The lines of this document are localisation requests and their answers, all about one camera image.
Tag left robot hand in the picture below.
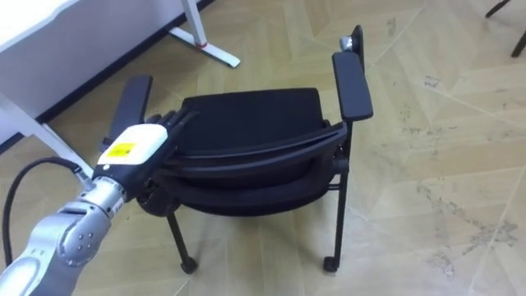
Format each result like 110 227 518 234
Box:
91 109 203 203

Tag black folding chair with armrests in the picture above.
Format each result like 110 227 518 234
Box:
98 24 375 275

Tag white desk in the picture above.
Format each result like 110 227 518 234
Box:
0 0 242 178

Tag black stand legs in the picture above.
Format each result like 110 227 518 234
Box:
483 0 526 59

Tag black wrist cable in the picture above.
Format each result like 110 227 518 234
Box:
1 156 96 268

